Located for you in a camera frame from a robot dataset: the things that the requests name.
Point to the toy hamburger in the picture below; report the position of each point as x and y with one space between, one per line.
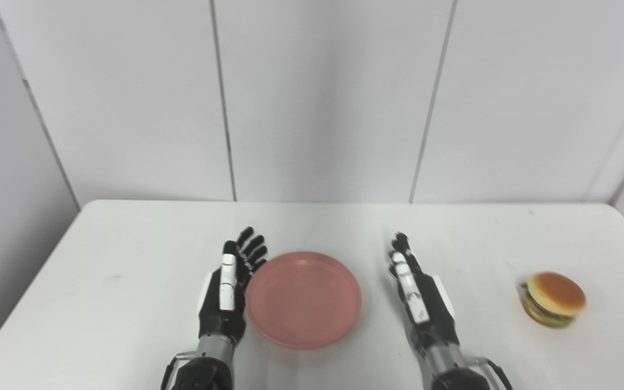
554 299

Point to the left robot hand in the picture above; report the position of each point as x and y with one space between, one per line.
225 309

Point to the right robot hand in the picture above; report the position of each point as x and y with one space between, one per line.
426 314

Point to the pink plate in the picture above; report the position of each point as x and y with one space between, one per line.
304 299

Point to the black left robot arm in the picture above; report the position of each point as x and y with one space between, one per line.
209 365

